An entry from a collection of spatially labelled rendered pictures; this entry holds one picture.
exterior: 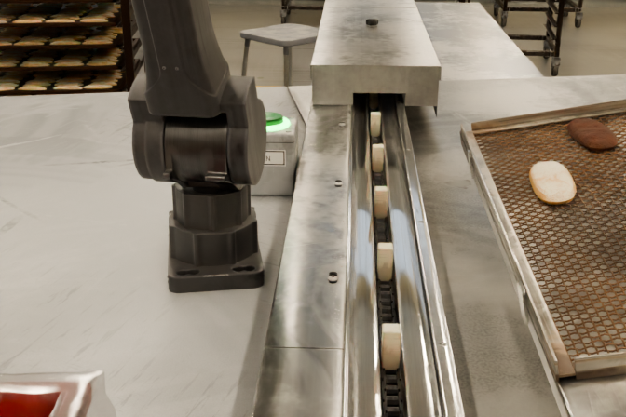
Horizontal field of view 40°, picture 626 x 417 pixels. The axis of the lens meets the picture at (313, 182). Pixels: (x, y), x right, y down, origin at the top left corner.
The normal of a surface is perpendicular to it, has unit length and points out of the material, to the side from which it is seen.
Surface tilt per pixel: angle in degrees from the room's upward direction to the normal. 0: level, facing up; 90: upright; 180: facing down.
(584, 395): 10
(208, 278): 90
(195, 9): 91
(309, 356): 0
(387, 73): 90
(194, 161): 99
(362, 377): 0
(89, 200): 0
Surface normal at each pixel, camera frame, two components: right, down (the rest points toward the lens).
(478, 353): 0.00, -0.94
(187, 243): -0.44, 0.32
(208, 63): 0.96, 0.00
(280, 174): -0.05, 0.35
